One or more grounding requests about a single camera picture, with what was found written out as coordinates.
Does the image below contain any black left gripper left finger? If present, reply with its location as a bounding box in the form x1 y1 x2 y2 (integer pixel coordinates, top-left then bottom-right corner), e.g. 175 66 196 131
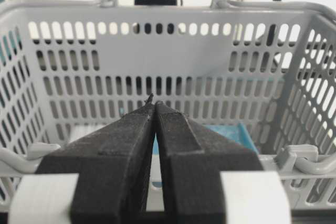
36 98 155 223

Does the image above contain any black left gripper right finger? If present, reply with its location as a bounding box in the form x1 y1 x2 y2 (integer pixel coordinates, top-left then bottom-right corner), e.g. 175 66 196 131
154 102 263 223

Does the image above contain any grey plastic shopping basket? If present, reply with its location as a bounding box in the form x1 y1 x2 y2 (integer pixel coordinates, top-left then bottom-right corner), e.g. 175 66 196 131
0 0 336 213

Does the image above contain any blue plastic dustpan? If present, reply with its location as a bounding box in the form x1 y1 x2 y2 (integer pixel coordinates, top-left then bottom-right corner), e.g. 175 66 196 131
152 122 260 172

